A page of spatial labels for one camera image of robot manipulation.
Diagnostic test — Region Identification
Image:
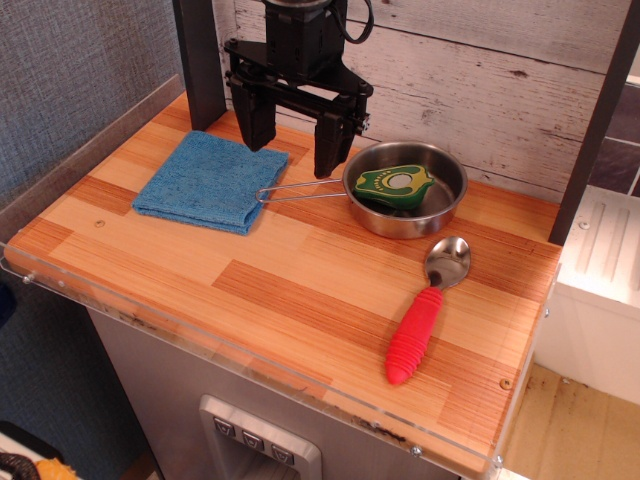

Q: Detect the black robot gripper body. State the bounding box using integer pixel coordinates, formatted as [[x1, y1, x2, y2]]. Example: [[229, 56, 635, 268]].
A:
[[224, 3, 374, 134]]

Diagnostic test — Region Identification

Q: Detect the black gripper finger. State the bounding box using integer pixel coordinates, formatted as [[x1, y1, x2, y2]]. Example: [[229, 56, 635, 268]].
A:
[[230, 83, 276, 152], [314, 113, 355, 179]]

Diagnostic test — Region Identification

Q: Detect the small steel pan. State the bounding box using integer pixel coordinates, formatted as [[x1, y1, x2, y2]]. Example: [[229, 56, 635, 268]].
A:
[[255, 141, 468, 239]]

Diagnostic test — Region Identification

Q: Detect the red handled metal spoon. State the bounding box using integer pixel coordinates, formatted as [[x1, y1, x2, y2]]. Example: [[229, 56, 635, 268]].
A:
[[384, 236, 471, 385]]

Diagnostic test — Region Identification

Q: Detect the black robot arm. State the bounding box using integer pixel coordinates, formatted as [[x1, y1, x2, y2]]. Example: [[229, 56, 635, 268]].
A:
[[224, 1, 374, 179]]

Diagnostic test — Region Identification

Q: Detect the blue folded cloth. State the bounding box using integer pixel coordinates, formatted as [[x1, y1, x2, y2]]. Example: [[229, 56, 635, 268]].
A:
[[132, 131, 288, 235]]

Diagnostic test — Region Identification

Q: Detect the green toy pepper slice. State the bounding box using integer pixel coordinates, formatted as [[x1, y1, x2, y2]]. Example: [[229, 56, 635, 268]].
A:
[[352, 164, 435, 210]]

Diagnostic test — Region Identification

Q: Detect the clear acrylic edge guard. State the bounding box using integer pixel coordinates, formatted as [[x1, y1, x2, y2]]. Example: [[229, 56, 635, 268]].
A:
[[7, 234, 560, 479]]

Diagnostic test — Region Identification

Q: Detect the grey toy fridge cabinet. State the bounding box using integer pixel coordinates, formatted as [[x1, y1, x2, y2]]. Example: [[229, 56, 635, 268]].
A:
[[90, 311, 455, 479]]

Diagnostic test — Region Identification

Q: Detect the silver dispenser button panel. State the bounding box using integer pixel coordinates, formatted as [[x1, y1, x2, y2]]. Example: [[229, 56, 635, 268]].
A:
[[199, 395, 323, 480]]

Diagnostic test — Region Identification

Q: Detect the yellow black object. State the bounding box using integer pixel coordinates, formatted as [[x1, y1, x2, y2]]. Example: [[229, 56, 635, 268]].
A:
[[1, 452, 79, 480]]

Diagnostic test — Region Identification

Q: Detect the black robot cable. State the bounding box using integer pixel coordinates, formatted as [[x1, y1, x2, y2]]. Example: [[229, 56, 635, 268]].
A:
[[333, 0, 376, 45]]

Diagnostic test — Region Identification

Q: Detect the dark left frame post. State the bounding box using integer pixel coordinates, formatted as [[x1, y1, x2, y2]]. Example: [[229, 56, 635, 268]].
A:
[[172, 0, 227, 131]]

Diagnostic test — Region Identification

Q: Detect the dark frame post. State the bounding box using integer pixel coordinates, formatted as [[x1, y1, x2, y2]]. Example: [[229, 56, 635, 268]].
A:
[[172, 0, 227, 131], [548, 0, 639, 246]]

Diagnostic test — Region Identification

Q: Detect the dark right frame post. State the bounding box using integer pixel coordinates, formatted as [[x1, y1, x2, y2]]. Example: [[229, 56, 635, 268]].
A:
[[548, 0, 639, 246]]

